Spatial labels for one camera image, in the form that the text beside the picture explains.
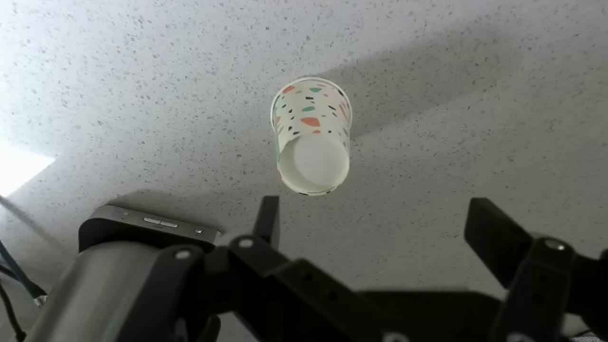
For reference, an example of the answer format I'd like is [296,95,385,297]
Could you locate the steel and black coffee maker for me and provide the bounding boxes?
[24,202,225,342]

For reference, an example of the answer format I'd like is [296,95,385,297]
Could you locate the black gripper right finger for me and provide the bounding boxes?
[463,196,608,342]

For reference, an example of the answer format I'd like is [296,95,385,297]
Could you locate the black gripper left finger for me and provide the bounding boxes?
[125,194,396,342]

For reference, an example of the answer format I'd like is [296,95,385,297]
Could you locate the confetti print paper cup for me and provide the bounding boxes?
[267,76,353,198]

